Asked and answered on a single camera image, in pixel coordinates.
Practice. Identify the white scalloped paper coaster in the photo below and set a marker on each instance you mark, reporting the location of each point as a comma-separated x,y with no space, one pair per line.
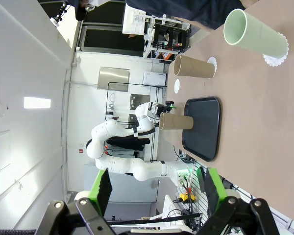
212,60
272,61
177,86

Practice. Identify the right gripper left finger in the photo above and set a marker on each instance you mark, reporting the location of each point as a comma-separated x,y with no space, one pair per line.
71,218

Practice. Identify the rectangular ceiling light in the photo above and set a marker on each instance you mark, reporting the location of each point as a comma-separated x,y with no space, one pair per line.
36,102

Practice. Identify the metal wall panel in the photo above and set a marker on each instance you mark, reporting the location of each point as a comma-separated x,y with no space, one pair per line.
112,78

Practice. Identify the bystander with dark hair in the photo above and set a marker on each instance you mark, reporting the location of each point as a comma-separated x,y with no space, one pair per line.
82,11

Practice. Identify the round smoke detector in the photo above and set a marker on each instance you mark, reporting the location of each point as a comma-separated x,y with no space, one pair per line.
0,110

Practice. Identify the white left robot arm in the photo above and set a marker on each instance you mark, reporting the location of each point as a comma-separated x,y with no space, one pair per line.
117,169

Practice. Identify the beige tall cup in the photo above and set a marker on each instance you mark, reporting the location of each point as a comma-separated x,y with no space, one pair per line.
196,67
178,121

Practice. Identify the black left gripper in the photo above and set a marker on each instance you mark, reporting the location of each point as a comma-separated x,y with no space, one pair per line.
164,107

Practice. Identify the person in navy t-shirt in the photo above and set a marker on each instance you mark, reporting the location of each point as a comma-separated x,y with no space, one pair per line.
198,12

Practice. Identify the black plastic tray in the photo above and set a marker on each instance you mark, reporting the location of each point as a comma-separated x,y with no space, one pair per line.
205,137

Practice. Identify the mint green tall cup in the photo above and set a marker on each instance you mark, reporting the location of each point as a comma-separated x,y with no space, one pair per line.
259,36

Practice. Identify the black equipment box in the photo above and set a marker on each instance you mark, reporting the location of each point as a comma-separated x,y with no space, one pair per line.
171,36

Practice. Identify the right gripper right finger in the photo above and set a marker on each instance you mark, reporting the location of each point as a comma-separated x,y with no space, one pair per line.
240,218

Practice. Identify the white shelf cart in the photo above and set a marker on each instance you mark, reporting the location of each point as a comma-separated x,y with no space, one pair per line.
133,24

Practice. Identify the white wall cabinet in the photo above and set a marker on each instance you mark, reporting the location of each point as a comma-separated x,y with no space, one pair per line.
154,78

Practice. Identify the camera on tripod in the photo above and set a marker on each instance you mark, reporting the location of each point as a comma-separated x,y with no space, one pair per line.
56,20

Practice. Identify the grey metal wall box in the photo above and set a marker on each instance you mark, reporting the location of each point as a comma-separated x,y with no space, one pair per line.
139,101

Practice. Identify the yellow emergency stop button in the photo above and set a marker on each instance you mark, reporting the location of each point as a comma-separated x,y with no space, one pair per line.
187,197

